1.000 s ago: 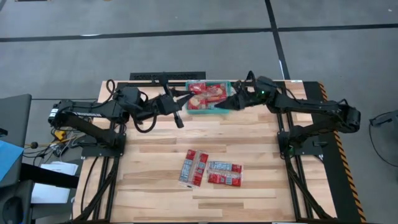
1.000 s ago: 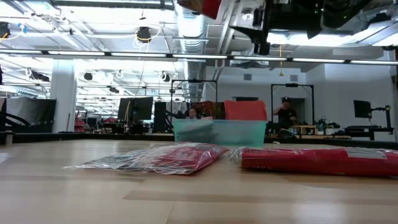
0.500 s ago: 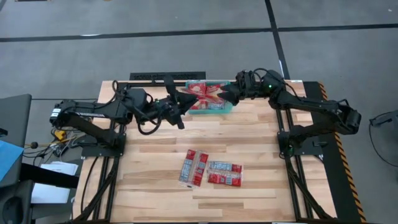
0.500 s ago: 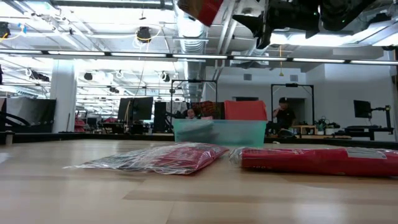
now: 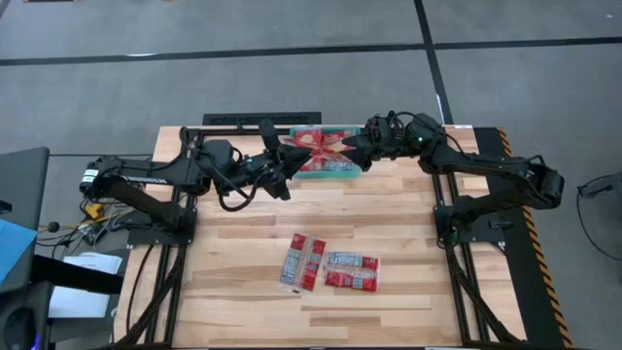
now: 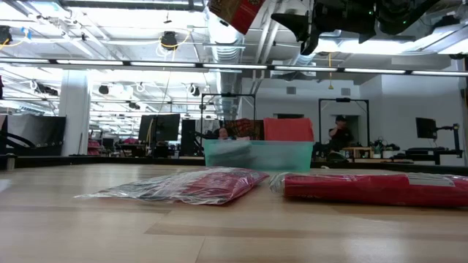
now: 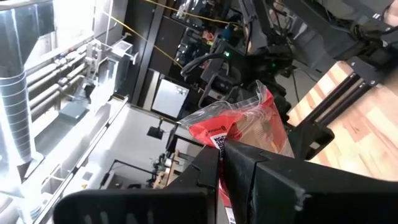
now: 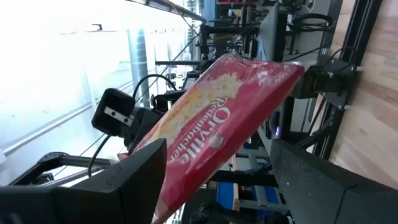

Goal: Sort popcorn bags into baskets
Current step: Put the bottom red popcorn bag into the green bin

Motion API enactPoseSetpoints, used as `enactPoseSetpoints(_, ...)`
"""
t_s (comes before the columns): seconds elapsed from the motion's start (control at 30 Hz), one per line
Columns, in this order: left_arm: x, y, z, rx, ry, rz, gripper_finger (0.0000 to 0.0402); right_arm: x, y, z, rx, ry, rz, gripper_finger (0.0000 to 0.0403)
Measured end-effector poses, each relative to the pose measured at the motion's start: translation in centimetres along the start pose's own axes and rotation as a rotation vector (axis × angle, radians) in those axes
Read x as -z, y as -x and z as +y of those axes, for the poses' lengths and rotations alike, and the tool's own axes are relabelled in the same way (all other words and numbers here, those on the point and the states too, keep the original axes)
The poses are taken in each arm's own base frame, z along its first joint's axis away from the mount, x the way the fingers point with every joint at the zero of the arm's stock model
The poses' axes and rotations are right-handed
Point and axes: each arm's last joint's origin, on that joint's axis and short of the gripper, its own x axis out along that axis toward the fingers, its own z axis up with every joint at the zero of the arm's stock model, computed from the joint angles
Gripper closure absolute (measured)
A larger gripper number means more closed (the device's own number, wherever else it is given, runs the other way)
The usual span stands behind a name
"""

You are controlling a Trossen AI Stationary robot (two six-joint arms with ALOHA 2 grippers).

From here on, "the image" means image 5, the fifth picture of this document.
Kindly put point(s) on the dark grey cabinet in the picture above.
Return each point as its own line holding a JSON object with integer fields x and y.
{"x": 24, "y": 185}

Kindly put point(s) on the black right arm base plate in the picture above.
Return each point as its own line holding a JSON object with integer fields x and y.
{"x": 486, "y": 235}

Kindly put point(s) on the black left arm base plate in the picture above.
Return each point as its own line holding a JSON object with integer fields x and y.
{"x": 146, "y": 237}

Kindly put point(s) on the white paper sheets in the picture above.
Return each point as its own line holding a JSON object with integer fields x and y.
{"x": 78, "y": 304}

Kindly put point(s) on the yellow plug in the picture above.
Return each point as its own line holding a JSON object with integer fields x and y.
{"x": 93, "y": 210}

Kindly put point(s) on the black mat with hazard stripes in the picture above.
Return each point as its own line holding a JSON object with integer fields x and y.
{"x": 529, "y": 291}

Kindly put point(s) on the black flat bar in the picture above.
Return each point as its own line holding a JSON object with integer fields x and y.
{"x": 73, "y": 274}

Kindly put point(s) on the dark grey floor device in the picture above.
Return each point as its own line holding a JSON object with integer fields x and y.
{"x": 602, "y": 185}

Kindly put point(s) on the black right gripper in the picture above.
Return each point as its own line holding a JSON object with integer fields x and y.
{"x": 384, "y": 138}

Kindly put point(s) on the blue sheet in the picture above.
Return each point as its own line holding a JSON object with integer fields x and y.
{"x": 12, "y": 248}

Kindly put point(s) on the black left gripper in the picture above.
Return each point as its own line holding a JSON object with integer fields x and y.
{"x": 274, "y": 155}

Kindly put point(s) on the black metal table frame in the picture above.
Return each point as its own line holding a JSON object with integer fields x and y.
{"x": 218, "y": 131}

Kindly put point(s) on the teal plastic basket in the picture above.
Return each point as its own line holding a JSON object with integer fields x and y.
{"x": 330, "y": 174}

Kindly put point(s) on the red popcorn bag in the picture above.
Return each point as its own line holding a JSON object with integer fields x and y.
{"x": 306, "y": 137}
{"x": 335, "y": 166}
{"x": 352, "y": 272}
{"x": 335, "y": 138}
{"x": 301, "y": 262}
{"x": 325, "y": 154}

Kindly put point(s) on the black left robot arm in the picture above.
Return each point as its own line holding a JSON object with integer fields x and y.
{"x": 146, "y": 177}

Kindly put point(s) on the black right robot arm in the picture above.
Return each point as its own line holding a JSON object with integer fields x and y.
{"x": 486, "y": 167}

